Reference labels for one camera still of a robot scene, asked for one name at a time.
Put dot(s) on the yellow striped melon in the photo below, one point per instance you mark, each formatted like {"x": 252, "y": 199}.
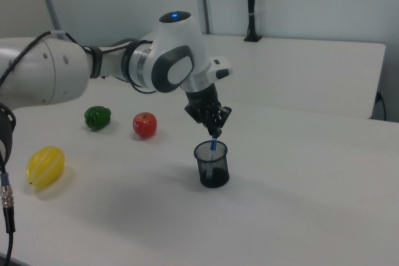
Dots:
{"x": 45, "y": 164}

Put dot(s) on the black mesh pen holder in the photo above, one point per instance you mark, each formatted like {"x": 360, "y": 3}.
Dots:
{"x": 213, "y": 166}

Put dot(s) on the black camera pole with clamp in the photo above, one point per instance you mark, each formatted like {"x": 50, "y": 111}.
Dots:
{"x": 252, "y": 4}

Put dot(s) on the blue capped marker pen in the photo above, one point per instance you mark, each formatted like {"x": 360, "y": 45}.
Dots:
{"x": 214, "y": 144}

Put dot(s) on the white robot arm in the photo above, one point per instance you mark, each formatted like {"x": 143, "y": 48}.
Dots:
{"x": 93, "y": 66}

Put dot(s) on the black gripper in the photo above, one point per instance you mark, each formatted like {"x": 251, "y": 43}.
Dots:
{"x": 204, "y": 104}

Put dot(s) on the red apple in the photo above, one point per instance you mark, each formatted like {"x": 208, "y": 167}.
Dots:
{"x": 145, "y": 124}

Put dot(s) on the green bell pepper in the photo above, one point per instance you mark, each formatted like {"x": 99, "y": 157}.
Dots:
{"x": 97, "y": 117}

